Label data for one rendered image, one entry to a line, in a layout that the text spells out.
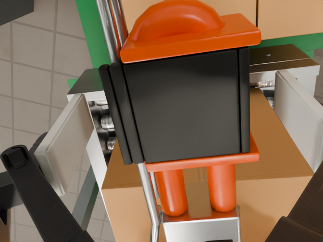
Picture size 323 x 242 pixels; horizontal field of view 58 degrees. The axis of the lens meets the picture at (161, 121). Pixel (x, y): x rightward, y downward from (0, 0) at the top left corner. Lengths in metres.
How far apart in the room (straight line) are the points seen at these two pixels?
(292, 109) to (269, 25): 0.70
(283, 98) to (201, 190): 0.11
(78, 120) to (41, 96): 1.46
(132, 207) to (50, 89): 1.11
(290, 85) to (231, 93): 0.04
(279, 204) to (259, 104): 0.30
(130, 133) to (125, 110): 0.02
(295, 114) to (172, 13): 0.09
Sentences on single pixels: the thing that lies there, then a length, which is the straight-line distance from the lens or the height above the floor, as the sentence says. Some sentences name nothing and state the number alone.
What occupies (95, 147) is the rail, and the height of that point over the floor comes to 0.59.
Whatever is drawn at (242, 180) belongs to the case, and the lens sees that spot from 0.57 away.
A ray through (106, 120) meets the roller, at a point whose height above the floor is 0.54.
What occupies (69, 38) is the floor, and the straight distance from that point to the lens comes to 1.48.
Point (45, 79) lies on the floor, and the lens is 1.60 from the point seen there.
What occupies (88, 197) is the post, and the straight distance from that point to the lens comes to 1.35.
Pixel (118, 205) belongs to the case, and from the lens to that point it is 0.61.
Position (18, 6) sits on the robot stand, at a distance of 1.37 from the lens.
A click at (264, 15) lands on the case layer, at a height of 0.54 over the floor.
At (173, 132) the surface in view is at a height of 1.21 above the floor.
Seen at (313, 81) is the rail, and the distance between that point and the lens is 0.92.
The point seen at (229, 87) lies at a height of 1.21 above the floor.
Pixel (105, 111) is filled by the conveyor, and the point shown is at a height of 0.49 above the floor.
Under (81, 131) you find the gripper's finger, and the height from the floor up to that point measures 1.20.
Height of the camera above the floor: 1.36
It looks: 60 degrees down
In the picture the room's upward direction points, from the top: 176 degrees counter-clockwise
